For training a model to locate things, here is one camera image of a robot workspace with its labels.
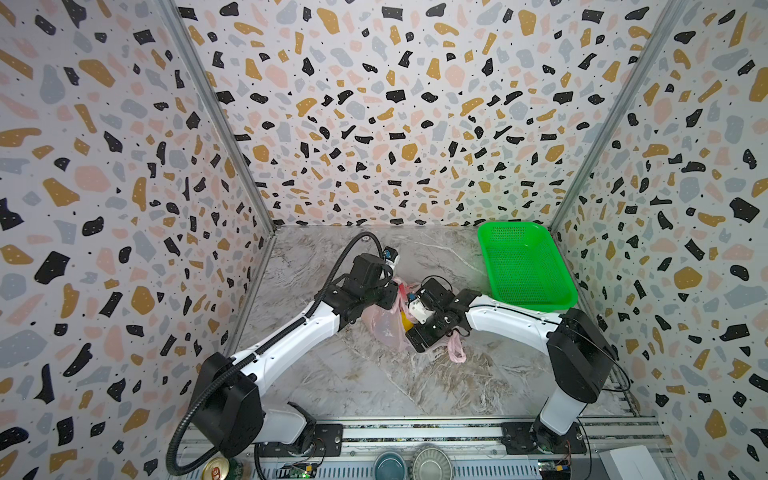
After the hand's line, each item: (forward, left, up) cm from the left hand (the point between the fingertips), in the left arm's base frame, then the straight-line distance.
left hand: (393, 279), depth 81 cm
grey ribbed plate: (-40, -9, -19) cm, 45 cm away
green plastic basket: (+19, -49, -21) cm, 57 cm away
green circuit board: (-40, +21, -20) cm, 50 cm away
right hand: (-10, -5, -13) cm, 17 cm away
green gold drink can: (-40, +35, -9) cm, 54 cm away
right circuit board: (-41, -38, -21) cm, 60 cm away
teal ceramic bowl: (-40, +1, -20) cm, 45 cm away
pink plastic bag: (-7, +2, -12) cm, 14 cm away
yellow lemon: (-11, -4, -5) cm, 13 cm away
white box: (-41, -54, -15) cm, 69 cm away
